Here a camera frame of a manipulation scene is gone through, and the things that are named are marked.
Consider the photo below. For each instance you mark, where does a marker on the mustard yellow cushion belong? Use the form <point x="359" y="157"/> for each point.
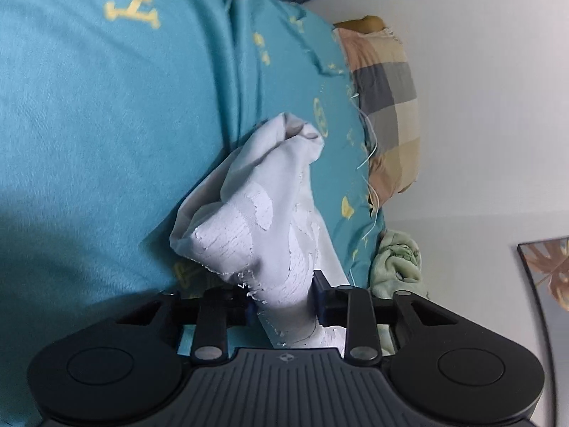
<point x="366" y="23"/>

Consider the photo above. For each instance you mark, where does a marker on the framed leaf wall picture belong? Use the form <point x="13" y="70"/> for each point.
<point x="549" y="271"/>

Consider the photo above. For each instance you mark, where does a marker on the teal printed bed sheet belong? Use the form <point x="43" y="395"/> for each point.
<point x="111" y="133"/>

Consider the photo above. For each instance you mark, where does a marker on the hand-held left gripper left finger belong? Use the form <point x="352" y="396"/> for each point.
<point x="250" y="316"/>

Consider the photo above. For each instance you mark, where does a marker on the plaid pillow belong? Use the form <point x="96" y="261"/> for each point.
<point x="391" y="111"/>

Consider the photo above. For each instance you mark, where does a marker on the white t-shirt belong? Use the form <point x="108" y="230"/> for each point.
<point x="266" y="213"/>

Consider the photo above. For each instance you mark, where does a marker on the green fleece blanket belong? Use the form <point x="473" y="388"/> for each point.
<point x="398" y="262"/>

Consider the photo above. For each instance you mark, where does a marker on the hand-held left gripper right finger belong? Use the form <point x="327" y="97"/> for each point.
<point x="318" y="299"/>

